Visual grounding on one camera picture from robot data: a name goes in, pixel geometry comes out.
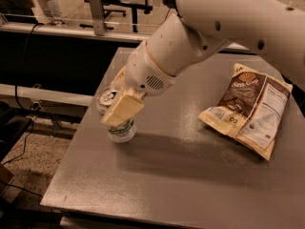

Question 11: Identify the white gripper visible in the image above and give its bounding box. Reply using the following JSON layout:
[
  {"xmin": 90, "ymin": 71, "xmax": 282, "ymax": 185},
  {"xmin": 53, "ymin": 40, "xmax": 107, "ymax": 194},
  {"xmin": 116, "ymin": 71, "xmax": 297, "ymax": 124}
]
[{"xmin": 101, "ymin": 41, "xmax": 175, "ymax": 127}]

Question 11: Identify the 7up soda can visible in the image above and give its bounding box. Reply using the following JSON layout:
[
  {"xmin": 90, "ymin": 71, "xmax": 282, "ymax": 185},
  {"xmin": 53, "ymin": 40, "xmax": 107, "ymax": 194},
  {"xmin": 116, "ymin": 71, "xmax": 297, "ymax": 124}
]
[{"xmin": 96, "ymin": 87, "xmax": 136, "ymax": 143}]

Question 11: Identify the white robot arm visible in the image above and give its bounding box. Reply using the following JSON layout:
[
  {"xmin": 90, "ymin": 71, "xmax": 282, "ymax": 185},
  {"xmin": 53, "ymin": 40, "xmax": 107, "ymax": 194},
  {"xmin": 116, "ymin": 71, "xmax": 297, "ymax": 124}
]
[{"xmin": 102, "ymin": 0, "xmax": 305, "ymax": 127}]

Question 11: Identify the brown chip bag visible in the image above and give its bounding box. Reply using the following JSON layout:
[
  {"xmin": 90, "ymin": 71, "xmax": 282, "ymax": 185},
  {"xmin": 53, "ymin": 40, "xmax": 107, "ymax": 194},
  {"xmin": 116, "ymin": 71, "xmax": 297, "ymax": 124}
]
[{"xmin": 198, "ymin": 63, "xmax": 293, "ymax": 160}]

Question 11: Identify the white horizontal rail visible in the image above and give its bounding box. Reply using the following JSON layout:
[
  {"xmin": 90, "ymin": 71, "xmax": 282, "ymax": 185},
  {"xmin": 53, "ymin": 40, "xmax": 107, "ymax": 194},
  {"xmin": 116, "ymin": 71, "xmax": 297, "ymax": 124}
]
[{"xmin": 0, "ymin": 84, "xmax": 93, "ymax": 107}]

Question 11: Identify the left metal bracket post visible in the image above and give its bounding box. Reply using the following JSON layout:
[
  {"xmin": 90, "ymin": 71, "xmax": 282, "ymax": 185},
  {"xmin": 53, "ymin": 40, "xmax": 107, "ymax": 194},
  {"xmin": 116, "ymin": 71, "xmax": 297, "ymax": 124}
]
[{"xmin": 89, "ymin": 0, "xmax": 107, "ymax": 35}]

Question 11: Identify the black hanging cable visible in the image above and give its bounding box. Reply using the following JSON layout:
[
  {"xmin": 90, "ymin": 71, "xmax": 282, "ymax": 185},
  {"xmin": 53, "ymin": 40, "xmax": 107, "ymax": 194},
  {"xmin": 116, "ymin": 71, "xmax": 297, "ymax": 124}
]
[{"xmin": 13, "ymin": 22, "xmax": 46, "ymax": 111}]

